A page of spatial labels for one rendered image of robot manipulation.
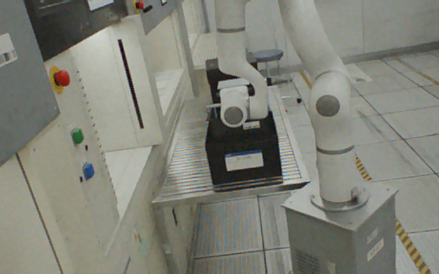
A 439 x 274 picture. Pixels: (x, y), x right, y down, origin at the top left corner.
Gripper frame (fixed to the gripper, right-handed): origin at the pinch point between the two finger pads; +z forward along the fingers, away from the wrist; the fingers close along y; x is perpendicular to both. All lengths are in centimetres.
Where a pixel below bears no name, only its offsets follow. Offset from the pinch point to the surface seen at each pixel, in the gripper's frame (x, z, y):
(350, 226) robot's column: -33, -51, 30
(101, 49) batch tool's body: 21, 9, -50
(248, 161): -25.0, -14.1, 1.5
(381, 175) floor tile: -109, 111, 85
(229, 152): -20.1, -14.0, -4.9
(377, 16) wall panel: -53, 422, 175
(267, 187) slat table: -33.6, -20.4, 7.2
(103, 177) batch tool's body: -6, -51, -39
